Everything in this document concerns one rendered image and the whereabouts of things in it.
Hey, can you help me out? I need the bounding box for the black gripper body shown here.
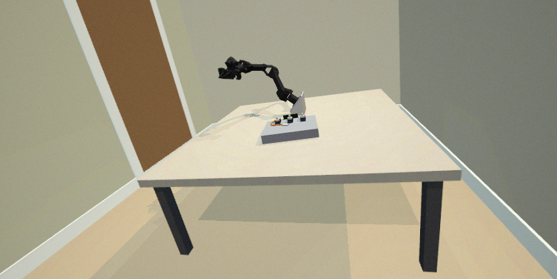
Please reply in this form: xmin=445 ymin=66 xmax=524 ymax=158
xmin=218 ymin=66 xmax=241 ymax=80

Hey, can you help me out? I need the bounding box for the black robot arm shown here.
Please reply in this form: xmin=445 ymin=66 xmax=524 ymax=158
xmin=225 ymin=56 xmax=299 ymax=104

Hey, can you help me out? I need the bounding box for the black pin header strip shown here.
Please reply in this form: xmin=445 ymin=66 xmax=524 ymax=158
xmin=283 ymin=113 xmax=298 ymax=119

